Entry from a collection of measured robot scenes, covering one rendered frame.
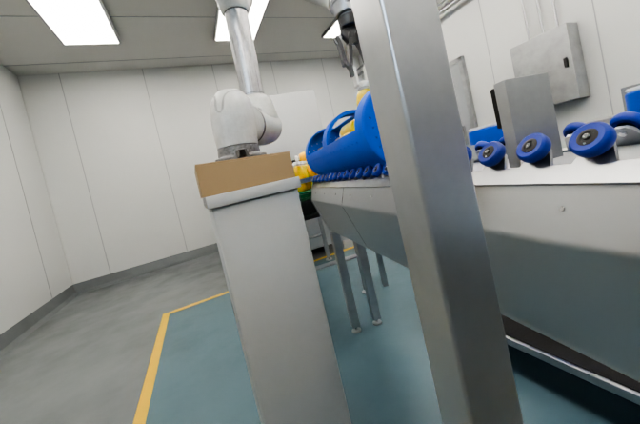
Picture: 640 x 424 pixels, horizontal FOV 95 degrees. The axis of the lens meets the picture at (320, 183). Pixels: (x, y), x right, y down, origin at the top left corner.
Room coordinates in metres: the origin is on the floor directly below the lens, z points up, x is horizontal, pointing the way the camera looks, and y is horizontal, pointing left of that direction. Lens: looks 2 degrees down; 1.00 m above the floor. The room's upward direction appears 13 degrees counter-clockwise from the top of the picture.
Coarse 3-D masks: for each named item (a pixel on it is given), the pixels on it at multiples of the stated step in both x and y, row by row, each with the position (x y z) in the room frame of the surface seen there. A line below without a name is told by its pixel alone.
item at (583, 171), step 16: (544, 160) 0.42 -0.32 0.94; (576, 160) 0.37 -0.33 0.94; (592, 160) 0.36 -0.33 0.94; (608, 160) 0.34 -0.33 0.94; (624, 160) 0.33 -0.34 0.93; (480, 176) 0.52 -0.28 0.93; (496, 176) 0.49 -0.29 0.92; (512, 176) 0.46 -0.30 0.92; (528, 176) 0.43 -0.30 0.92; (544, 176) 0.41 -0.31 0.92; (560, 176) 0.38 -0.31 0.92; (576, 176) 0.37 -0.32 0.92; (592, 176) 0.35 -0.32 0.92; (608, 176) 0.33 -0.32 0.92; (624, 176) 0.32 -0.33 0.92
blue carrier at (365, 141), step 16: (368, 96) 0.89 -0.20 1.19; (352, 112) 1.31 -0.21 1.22; (368, 112) 0.89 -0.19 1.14; (336, 128) 1.67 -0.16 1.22; (368, 128) 0.88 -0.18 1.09; (320, 144) 1.74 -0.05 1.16; (336, 144) 1.14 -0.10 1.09; (352, 144) 0.99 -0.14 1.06; (368, 144) 0.89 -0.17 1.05; (320, 160) 1.44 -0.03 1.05; (336, 160) 1.23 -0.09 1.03; (352, 160) 1.08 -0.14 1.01; (368, 160) 0.98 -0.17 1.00; (384, 160) 0.90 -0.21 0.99
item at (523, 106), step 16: (512, 80) 0.51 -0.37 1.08; (528, 80) 0.52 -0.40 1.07; (544, 80) 0.53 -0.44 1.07; (496, 96) 0.53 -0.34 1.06; (512, 96) 0.51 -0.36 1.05; (528, 96) 0.52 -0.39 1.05; (544, 96) 0.53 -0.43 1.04; (496, 112) 0.54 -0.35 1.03; (512, 112) 0.51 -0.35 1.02; (528, 112) 0.52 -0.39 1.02; (544, 112) 0.53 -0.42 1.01; (512, 128) 0.51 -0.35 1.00; (528, 128) 0.52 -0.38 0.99; (544, 128) 0.53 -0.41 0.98; (512, 144) 0.52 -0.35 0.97; (560, 144) 0.53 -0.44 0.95; (512, 160) 0.52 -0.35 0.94
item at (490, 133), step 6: (492, 126) 1.27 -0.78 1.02; (474, 132) 1.34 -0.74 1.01; (480, 132) 1.31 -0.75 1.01; (486, 132) 1.29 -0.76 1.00; (492, 132) 1.26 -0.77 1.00; (498, 132) 1.25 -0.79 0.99; (474, 138) 1.35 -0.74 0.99; (480, 138) 1.31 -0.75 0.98; (486, 138) 1.29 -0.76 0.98; (492, 138) 1.27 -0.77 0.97; (498, 138) 1.25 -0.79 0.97; (474, 144) 1.36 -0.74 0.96
